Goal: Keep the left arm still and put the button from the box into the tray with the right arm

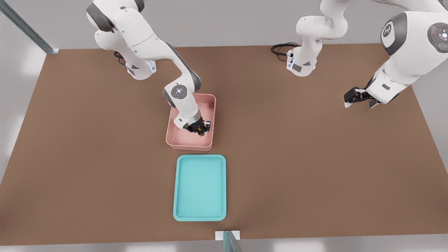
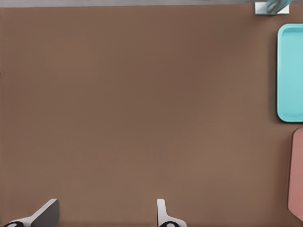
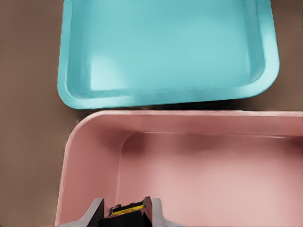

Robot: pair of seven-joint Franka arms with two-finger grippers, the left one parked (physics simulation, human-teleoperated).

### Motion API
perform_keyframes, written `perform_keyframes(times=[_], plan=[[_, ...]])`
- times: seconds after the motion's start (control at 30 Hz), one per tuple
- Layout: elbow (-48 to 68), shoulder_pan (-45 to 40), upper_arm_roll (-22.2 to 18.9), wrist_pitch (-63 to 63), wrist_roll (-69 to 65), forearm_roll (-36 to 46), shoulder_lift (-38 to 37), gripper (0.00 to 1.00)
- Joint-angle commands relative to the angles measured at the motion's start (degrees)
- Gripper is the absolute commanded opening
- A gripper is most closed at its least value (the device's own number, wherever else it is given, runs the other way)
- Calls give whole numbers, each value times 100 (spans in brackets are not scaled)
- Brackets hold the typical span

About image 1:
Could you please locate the pink rectangular box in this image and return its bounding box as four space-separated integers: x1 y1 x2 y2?
166 93 216 152

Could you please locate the pale blue-green tray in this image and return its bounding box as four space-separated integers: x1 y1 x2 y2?
173 154 227 222

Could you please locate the silver frame post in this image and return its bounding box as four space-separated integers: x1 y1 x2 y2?
0 0 60 55
215 230 244 252

